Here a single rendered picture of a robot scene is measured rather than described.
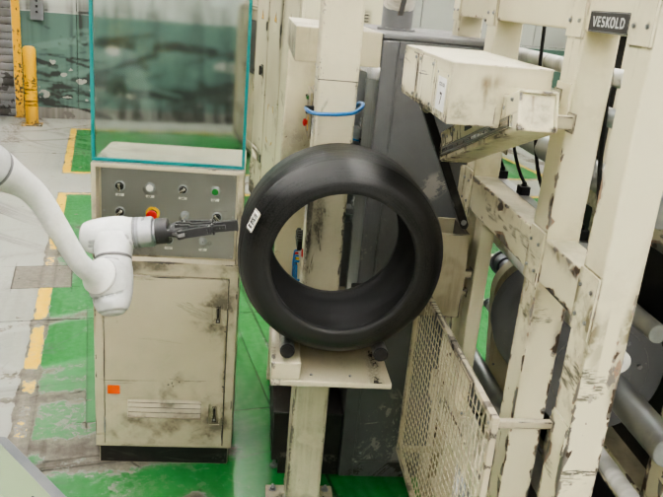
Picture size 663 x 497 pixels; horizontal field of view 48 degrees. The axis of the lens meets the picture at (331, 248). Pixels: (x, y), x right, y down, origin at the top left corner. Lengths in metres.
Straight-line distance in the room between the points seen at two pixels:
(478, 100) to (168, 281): 1.53
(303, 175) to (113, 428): 1.58
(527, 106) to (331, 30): 0.82
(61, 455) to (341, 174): 1.91
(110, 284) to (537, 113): 1.18
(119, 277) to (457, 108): 1.00
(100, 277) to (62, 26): 9.02
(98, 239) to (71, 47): 8.89
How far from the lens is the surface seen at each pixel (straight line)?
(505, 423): 1.86
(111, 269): 2.09
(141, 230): 2.16
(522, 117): 1.74
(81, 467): 3.32
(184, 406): 3.14
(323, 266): 2.51
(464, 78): 1.80
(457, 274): 2.52
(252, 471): 3.25
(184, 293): 2.91
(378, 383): 2.30
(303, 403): 2.73
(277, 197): 2.03
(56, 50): 11.00
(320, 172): 2.03
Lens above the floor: 1.90
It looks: 19 degrees down
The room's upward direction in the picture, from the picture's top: 5 degrees clockwise
